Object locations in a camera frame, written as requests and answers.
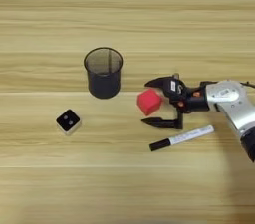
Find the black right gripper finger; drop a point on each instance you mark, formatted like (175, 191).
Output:
(159, 122)
(156, 82)

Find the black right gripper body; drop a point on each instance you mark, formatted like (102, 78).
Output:
(196, 100)

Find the red cube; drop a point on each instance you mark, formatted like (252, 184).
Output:
(149, 102)

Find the small black and white cube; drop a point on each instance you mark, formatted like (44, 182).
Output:
(68, 121)

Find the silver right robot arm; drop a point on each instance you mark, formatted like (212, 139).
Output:
(232, 102)

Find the white marker black cap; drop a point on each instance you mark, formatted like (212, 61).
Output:
(182, 137)

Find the black mesh pen cup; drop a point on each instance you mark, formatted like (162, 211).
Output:
(103, 85)

